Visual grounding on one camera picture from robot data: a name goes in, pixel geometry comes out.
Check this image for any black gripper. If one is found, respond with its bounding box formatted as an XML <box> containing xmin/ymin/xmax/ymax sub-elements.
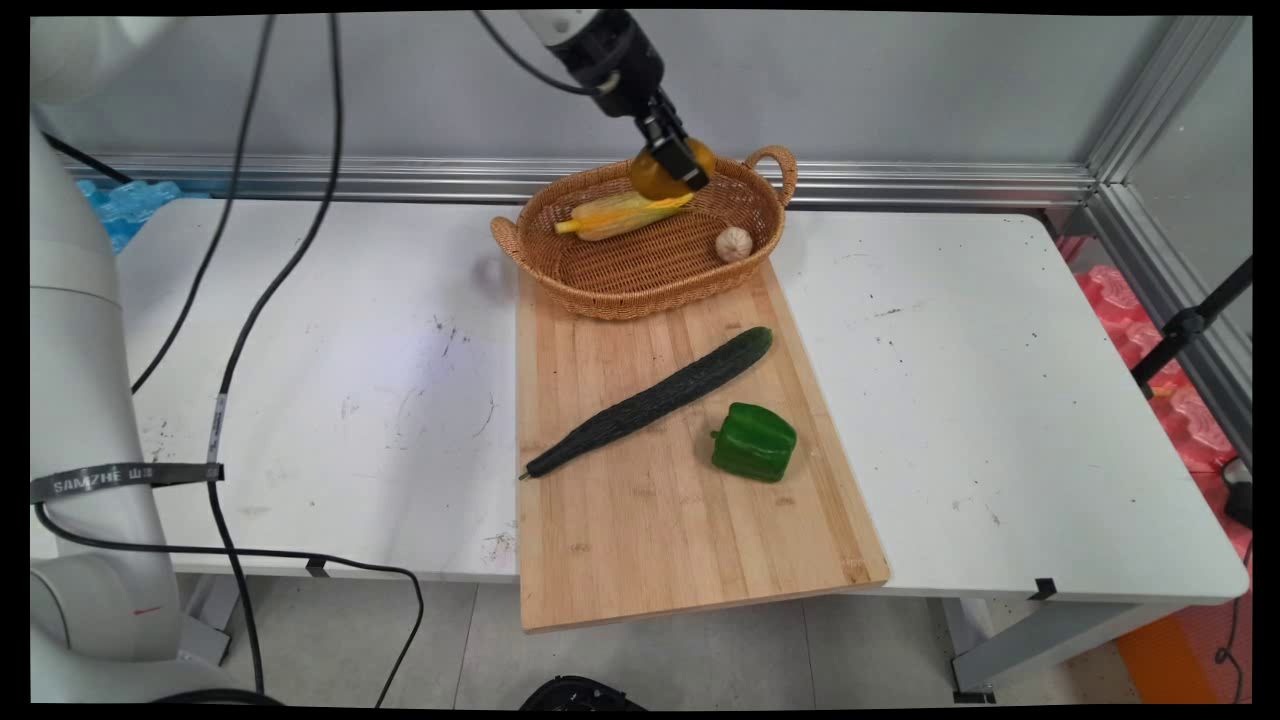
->
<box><xmin>545</xmin><ymin>12</ymin><xmax>713</xmax><ymax>193</ymax></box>

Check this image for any orange brown round fruit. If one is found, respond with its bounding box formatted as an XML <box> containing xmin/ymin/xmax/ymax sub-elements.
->
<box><xmin>629</xmin><ymin>138</ymin><xmax>718</xmax><ymax>201</ymax></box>

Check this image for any yellow corn cob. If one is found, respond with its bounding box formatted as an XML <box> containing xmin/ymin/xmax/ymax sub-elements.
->
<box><xmin>555</xmin><ymin>190</ymin><xmax>695</xmax><ymax>243</ymax></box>

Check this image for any woven wicker basket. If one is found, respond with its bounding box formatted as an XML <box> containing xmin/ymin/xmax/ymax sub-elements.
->
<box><xmin>490</xmin><ymin>146</ymin><xmax>799</xmax><ymax>322</ymax></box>

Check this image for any dark green cucumber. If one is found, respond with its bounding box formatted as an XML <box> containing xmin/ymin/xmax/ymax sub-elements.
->
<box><xmin>519</xmin><ymin>326</ymin><xmax>774</xmax><ymax>481</ymax></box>

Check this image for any green bell pepper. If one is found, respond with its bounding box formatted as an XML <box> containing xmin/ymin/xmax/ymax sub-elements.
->
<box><xmin>710</xmin><ymin>402</ymin><xmax>798</xmax><ymax>484</ymax></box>

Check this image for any wooden cutting board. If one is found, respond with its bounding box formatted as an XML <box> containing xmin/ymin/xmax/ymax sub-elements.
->
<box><xmin>517</xmin><ymin>258</ymin><xmax>891</xmax><ymax>633</ymax></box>

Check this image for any blue foam mat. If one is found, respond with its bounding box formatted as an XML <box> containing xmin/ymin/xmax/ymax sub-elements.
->
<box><xmin>75</xmin><ymin>179</ymin><xmax>187</xmax><ymax>253</ymax></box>

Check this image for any black tripod stand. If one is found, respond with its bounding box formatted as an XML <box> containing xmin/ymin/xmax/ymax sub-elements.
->
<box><xmin>1130</xmin><ymin>258</ymin><xmax>1253</xmax><ymax>401</ymax></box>

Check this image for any black round object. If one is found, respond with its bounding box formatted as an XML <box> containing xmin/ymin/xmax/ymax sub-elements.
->
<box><xmin>519</xmin><ymin>675</ymin><xmax>647</xmax><ymax>712</ymax></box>

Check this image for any red foam mat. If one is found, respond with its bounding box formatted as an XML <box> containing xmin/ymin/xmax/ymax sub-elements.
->
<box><xmin>1058</xmin><ymin>235</ymin><xmax>1253</xmax><ymax>703</ymax></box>

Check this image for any grey table leg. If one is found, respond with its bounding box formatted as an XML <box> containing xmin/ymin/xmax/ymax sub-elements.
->
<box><xmin>940</xmin><ymin>597</ymin><xmax>1186</xmax><ymax>704</ymax></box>
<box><xmin>178</xmin><ymin>573</ymin><xmax>246</xmax><ymax>668</ymax></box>

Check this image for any black power adapter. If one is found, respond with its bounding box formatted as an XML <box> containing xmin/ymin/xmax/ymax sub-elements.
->
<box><xmin>1224</xmin><ymin>458</ymin><xmax>1253</xmax><ymax>531</ymax></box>

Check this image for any orange floor tape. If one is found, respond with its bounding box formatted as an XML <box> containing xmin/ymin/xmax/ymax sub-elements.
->
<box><xmin>1113</xmin><ymin>613</ymin><xmax>1219</xmax><ymax>704</ymax></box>

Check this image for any aluminium frame rail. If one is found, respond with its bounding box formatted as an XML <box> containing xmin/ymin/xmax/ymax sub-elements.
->
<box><xmin>60</xmin><ymin>153</ymin><xmax>1098</xmax><ymax>212</ymax></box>

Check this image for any aluminium frame post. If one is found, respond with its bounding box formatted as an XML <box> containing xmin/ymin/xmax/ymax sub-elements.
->
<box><xmin>1085</xmin><ymin>15</ymin><xmax>1253</xmax><ymax>466</ymax></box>

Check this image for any black velcro cable strap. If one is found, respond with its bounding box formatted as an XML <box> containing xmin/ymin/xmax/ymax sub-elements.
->
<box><xmin>30</xmin><ymin>462</ymin><xmax>225</xmax><ymax>504</ymax></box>

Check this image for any thin black floor cable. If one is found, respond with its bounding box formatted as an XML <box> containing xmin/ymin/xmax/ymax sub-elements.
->
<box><xmin>1214</xmin><ymin>540</ymin><xmax>1253</xmax><ymax>703</ymax></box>

